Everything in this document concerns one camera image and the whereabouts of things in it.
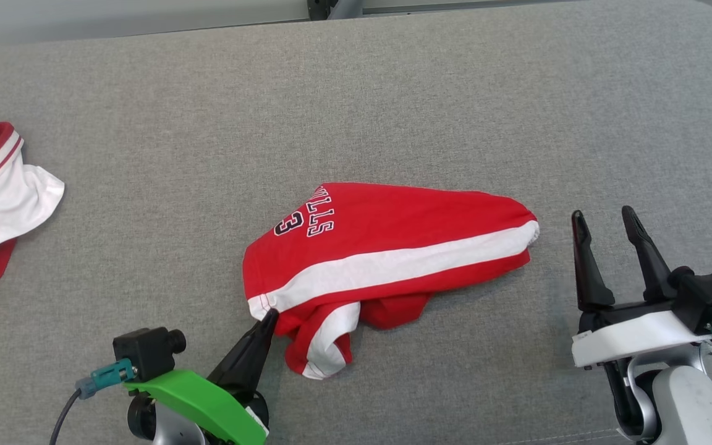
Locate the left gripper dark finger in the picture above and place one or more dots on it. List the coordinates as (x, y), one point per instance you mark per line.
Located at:
(238, 358)
(260, 358)

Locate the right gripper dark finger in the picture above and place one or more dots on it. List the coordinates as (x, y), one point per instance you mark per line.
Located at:
(652, 272)
(589, 278)

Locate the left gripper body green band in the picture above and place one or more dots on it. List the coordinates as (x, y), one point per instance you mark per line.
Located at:
(201, 402)

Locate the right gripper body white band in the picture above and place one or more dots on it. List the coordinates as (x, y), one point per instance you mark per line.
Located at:
(634, 337)

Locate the red white-striped basketball shorts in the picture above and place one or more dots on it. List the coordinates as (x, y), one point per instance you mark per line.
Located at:
(393, 247)

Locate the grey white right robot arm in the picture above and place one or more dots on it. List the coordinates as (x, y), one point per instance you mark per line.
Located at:
(683, 402)

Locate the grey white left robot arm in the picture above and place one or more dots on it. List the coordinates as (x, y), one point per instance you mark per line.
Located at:
(170, 429)

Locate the grey fabric sofa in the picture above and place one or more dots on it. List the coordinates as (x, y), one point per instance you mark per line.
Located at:
(356, 111)

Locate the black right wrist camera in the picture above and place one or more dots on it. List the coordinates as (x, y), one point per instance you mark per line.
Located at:
(711, 296)

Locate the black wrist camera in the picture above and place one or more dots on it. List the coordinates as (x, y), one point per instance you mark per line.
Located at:
(146, 352)
(711, 296)

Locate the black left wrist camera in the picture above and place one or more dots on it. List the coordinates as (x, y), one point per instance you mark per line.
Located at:
(146, 352)

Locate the grey metal post with hinge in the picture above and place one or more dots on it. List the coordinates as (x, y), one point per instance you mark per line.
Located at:
(331, 7)

